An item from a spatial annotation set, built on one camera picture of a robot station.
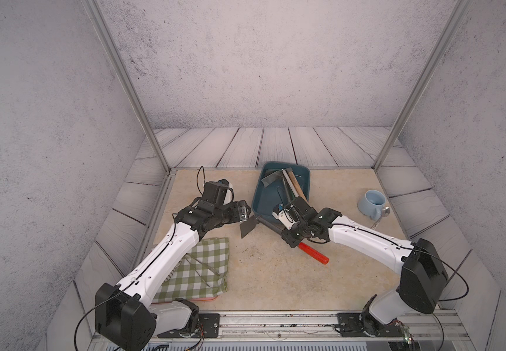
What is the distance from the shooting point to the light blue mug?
3.23 ft

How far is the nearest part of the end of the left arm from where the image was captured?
541 millimetres

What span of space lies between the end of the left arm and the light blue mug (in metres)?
0.60
